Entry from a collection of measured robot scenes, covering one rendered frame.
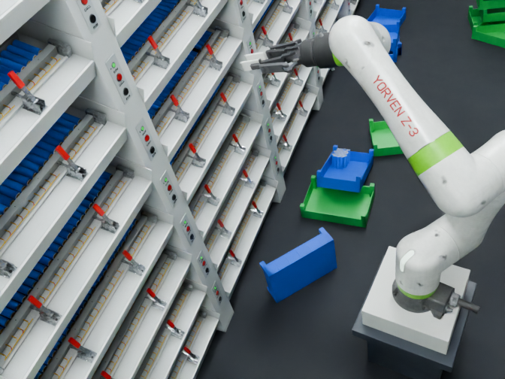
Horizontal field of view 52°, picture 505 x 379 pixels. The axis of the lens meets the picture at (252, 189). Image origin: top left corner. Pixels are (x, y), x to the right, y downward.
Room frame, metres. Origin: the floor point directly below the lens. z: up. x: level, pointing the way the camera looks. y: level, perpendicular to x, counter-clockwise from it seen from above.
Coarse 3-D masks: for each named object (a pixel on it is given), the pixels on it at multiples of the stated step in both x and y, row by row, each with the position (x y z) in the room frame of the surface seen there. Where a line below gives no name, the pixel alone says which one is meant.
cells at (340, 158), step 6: (336, 150) 1.82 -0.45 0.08; (342, 150) 1.81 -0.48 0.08; (348, 150) 1.81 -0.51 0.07; (336, 156) 1.77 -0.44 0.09; (342, 156) 1.75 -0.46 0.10; (348, 156) 1.78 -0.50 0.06; (336, 162) 1.76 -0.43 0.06; (342, 162) 1.74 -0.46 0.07; (348, 162) 1.77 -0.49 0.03; (342, 168) 1.73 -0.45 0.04
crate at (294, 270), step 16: (320, 240) 1.23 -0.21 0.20; (288, 256) 1.20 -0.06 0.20; (304, 256) 1.18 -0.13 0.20; (320, 256) 1.20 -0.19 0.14; (272, 272) 1.14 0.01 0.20; (288, 272) 1.15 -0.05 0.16; (304, 272) 1.17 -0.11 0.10; (320, 272) 1.19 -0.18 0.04; (272, 288) 1.13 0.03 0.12; (288, 288) 1.15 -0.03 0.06
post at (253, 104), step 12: (228, 0) 1.67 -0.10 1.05; (228, 12) 1.67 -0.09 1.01; (240, 24) 1.67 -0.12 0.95; (252, 36) 1.73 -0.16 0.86; (240, 60) 1.67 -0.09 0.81; (252, 72) 1.68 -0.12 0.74; (252, 84) 1.66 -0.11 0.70; (252, 96) 1.66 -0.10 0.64; (264, 96) 1.72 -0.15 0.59; (252, 108) 1.67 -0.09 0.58; (264, 108) 1.70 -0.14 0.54; (264, 120) 1.68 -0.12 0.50; (264, 132) 1.66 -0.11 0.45; (264, 144) 1.66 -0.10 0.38; (276, 144) 1.73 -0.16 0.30; (276, 192) 1.66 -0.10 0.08
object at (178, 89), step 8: (216, 32) 1.66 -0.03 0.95; (216, 40) 1.64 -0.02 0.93; (216, 48) 1.60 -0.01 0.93; (200, 56) 1.54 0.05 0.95; (192, 64) 1.50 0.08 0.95; (200, 64) 1.52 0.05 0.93; (192, 72) 1.47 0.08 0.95; (200, 72) 1.48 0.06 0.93; (184, 80) 1.43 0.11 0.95; (176, 88) 1.39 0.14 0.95; (176, 96) 1.36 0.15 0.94; (168, 104) 1.33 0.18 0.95; (160, 112) 1.29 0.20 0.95; (152, 120) 1.26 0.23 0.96; (160, 120) 1.27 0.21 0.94
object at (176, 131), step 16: (224, 32) 1.67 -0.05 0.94; (240, 32) 1.65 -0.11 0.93; (224, 48) 1.61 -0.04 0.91; (240, 48) 1.66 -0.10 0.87; (224, 64) 1.53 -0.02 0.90; (192, 80) 1.45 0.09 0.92; (208, 80) 1.45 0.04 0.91; (192, 96) 1.38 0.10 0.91; (208, 96) 1.41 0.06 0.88; (192, 112) 1.32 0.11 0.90; (160, 128) 1.26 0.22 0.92; (176, 128) 1.25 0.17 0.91; (176, 144) 1.20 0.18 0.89
